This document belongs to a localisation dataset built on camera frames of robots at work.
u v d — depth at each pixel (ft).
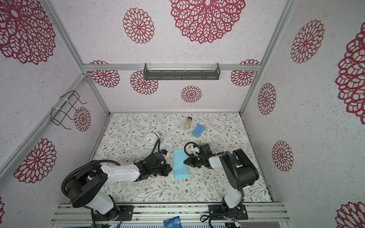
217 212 2.41
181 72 3.15
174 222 2.35
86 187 1.45
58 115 2.39
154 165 2.27
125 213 2.40
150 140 3.25
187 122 3.71
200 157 2.67
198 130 3.58
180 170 2.95
